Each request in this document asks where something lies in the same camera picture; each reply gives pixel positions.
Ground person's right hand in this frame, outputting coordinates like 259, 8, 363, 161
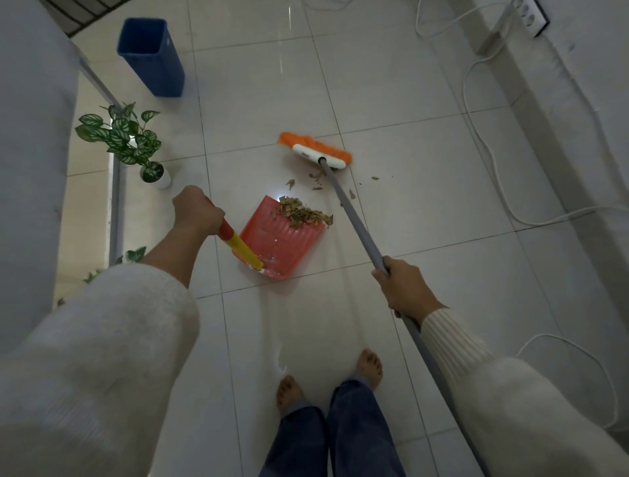
371, 256, 447, 325

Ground person's left hand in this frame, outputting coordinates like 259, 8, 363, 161
172, 185, 226, 238

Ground orange broom with grey handle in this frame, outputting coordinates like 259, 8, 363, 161
277, 132, 492, 477

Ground red dustpan with yellow handle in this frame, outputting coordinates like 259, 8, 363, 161
205, 195, 328, 281

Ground person's left forearm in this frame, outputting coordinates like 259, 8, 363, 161
0, 227, 218, 477

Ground person's right forearm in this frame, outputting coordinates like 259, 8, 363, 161
420, 307, 629, 477

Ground pile of dry leaves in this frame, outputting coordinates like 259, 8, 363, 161
273, 197, 335, 230

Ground person's right leg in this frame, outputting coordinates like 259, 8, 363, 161
327, 349, 407, 477

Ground person's leg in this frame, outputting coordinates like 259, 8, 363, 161
259, 375, 329, 477
327, 349, 407, 477

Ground person's left leg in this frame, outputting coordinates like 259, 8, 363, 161
259, 375, 329, 477

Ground small green plant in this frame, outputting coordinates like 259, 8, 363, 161
56, 246, 147, 308

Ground green potted plant white pot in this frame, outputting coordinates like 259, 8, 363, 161
75, 102, 173, 190

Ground blue waste bin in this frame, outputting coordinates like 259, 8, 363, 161
116, 18, 186, 98

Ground white power cable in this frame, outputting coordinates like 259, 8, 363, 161
415, 0, 629, 228

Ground grey metal frame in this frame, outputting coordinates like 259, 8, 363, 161
74, 47, 127, 268

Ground white wall socket strip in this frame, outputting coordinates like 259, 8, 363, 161
511, 0, 550, 38

